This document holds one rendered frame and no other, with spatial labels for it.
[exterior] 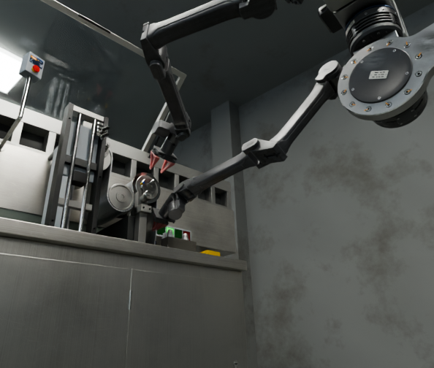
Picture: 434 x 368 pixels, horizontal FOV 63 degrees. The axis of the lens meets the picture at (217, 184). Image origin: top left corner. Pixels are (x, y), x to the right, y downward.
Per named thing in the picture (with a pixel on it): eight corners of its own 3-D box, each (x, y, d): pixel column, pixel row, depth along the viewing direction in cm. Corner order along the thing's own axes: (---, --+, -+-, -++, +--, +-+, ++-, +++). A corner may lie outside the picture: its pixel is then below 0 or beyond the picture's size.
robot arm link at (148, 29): (128, 44, 106) (132, 23, 111) (153, 76, 117) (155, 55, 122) (271, -13, 90) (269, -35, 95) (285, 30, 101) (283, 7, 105)
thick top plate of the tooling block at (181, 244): (167, 249, 153) (168, 236, 156) (122, 266, 180) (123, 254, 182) (196, 254, 163) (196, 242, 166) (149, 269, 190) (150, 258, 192)
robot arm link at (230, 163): (273, 154, 136) (257, 134, 130) (273, 163, 132) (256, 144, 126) (191, 196, 157) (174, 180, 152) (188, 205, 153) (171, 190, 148)
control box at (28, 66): (27, 68, 140) (32, 49, 144) (17, 74, 143) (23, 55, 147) (43, 77, 146) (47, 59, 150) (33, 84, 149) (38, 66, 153)
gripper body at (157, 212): (173, 224, 157) (182, 212, 155) (154, 220, 151) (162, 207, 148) (169, 215, 162) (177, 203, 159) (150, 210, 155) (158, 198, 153)
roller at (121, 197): (107, 207, 145) (109, 179, 150) (81, 223, 161) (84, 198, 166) (133, 212, 152) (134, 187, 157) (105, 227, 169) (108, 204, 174)
